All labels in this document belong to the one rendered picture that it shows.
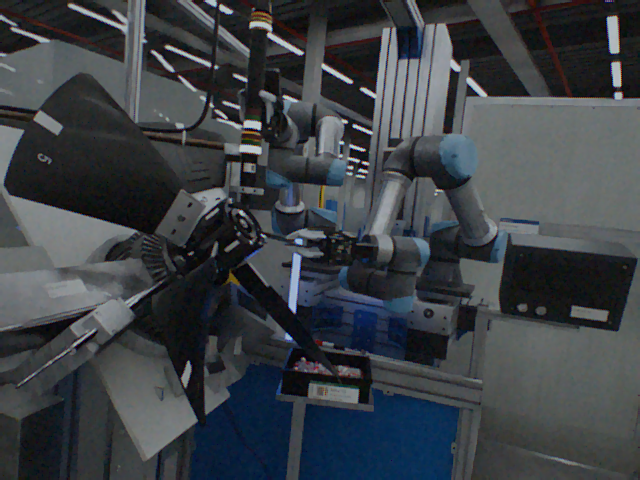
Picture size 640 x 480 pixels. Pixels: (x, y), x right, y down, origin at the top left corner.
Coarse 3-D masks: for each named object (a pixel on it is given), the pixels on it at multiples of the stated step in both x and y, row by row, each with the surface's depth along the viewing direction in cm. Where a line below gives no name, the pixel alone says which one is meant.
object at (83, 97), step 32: (64, 96) 61; (96, 96) 65; (32, 128) 57; (64, 128) 61; (96, 128) 64; (128, 128) 68; (64, 160) 60; (96, 160) 64; (128, 160) 67; (160, 160) 72; (32, 192) 57; (64, 192) 61; (96, 192) 64; (128, 192) 68; (160, 192) 72; (128, 224) 69
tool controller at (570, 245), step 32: (512, 256) 103; (544, 256) 100; (576, 256) 98; (608, 256) 96; (512, 288) 105; (544, 288) 102; (576, 288) 100; (608, 288) 98; (544, 320) 105; (576, 320) 102; (608, 320) 100
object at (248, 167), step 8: (256, 0) 87; (264, 0) 86; (256, 8) 87; (264, 8) 87; (248, 160) 89; (256, 160) 90; (248, 168) 89; (256, 168) 90; (248, 176) 89; (256, 176) 91; (240, 184) 90; (248, 184) 89; (240, 200) 90; (248, 200) 90
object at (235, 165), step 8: (224, 144) 88; (232, 144) 88; (224, 152) 87; (232, 152) 88; (232, 160) 87; (240, 160) 88; (232, 168) 88; (232, 176) 88; (232, 184) 88; (240, 192) 88; (248, 192) 88; (256, 192) 88
